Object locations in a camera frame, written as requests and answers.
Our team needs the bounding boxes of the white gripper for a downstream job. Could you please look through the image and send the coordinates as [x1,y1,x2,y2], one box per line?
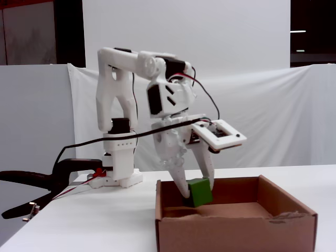
[153,114,215,199]

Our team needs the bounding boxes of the green cube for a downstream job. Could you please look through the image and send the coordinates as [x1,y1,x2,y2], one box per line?
[187,177,213,208]

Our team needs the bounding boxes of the brown cardboard box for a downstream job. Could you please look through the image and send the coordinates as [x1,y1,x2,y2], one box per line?
[154,174,318,252]

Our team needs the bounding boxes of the white draped cloth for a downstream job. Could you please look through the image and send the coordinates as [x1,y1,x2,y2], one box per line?
[67,62,336,171]

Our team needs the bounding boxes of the black table clamp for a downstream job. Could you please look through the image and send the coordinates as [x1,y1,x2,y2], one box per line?
[0,158,103,222]

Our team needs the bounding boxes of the white backdrop board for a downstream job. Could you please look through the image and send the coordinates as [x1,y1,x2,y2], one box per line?
[82,0,291,79]

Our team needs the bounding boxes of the grey partition panel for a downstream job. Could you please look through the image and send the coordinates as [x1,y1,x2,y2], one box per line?
[0,64,78,247]

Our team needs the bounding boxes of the brown door panel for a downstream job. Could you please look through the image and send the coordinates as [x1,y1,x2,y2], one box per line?
[0,0,57,66]

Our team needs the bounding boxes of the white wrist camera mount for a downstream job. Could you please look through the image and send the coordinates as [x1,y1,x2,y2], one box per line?
[191,118,247,153]

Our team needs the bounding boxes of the black camera cable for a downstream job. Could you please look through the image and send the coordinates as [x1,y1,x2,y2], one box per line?
[54,118,208,171]

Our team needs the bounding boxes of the red black servo cable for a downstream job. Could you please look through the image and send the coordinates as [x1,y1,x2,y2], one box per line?
[167,65,221,119]

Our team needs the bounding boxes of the red black arm cable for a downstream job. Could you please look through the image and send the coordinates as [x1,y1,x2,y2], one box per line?
[130,72,140,139]

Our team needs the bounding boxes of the red white base wires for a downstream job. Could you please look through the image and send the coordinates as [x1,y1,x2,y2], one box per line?
[51,180,95,202]

